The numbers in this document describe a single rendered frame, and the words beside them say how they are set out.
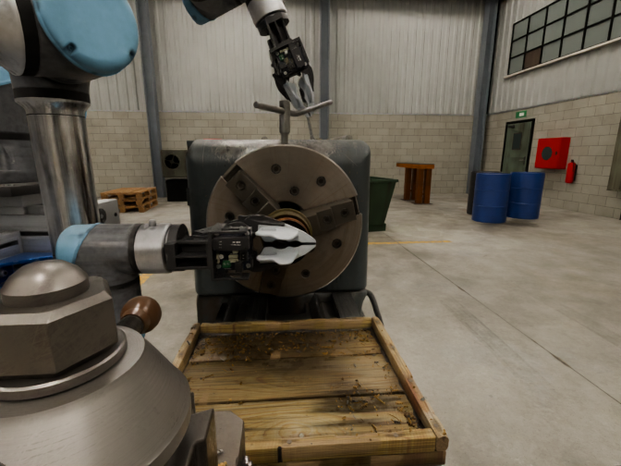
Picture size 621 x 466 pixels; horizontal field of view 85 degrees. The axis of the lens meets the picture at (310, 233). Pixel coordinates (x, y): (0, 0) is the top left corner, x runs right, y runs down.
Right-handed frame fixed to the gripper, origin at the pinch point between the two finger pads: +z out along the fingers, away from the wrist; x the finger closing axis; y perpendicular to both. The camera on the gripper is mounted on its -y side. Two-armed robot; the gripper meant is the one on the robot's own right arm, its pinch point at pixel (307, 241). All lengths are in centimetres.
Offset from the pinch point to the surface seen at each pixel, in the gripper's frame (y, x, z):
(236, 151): -31.2, 14.4, -15.2
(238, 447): 32.7, -6.2, -6.5
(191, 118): -997, 114, -281
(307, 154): -15.0, 13.5, 0.8
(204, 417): 39.5, 2.2, -6.6
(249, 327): -7.1, -18.4, -10.8
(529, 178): -571, -31, 448
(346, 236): -15.2, -2.8, 8.8
